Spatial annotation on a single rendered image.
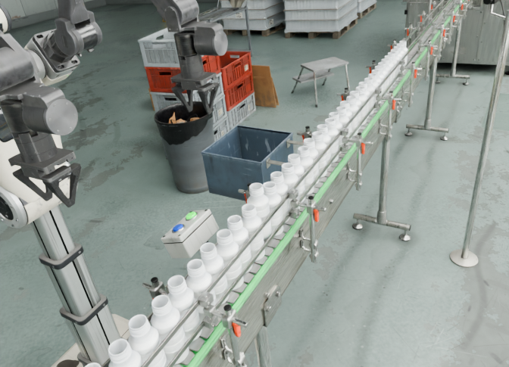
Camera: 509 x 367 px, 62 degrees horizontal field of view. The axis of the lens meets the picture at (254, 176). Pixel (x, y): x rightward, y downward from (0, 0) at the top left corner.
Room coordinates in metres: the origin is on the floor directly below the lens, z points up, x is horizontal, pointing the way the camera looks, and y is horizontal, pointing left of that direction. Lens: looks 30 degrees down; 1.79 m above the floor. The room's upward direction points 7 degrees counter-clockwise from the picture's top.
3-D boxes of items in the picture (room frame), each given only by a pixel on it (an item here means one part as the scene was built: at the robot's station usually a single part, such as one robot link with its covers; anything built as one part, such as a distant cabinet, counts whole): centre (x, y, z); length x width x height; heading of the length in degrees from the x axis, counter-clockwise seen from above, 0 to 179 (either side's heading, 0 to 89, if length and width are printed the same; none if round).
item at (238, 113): (4.41, 0.21, 0.11); 0.61 x 0.41 x 0.22; 150
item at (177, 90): (1.07, 0.14, 1.44); 0.07 x 0.07 x 0.09; 56
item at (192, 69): (1.06, 0.12, 1.51); 0.10 x 0.07 x 0.07; 56
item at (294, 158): (1.18, -0.13, 1.08); 0.06 x 0.06 x 0.17
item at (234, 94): (4.41, 0.21, 0.33); 0.61 x 0.41 x 0.22; 150
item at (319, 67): (4.80, -0.89, 0.21); 0.61 x 0.47 x 0.41; 20
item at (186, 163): (3.08, 0.48, 0.32); 0.45 x 0.45 x 0.64
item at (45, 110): (0.66, 0.33, 1.60); 0.12 x 0.09 x 0.12; 59
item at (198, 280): (0.72, 0.15, 1.08); 0.06 x 0.06 x 0.17
